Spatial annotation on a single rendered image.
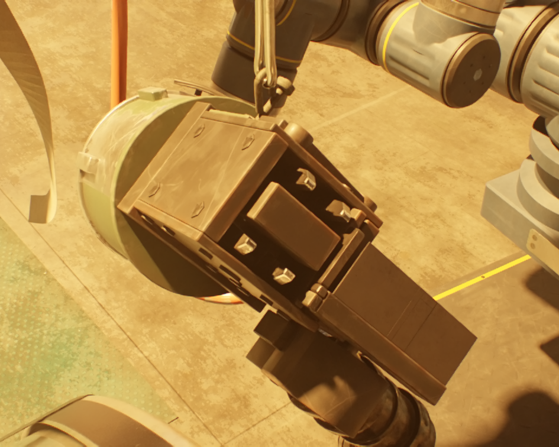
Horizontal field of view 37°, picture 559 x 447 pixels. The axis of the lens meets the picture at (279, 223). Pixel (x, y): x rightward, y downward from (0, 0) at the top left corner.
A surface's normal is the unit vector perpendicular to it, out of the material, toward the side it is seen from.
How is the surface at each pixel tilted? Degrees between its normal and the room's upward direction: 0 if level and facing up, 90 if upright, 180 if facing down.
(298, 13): 102
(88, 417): 37
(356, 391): 62
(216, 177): 43
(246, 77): 69
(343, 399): 56
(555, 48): 51
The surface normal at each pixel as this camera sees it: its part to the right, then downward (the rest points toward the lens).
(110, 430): -0.32, -0.92
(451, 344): 0.45, 0.18
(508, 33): -0.65, -0.11
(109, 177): -0.87, -0.15
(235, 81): -0.36, 0.22
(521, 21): -0.50, -0.34
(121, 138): -0.72, -0.51
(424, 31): -0.76, 0.04
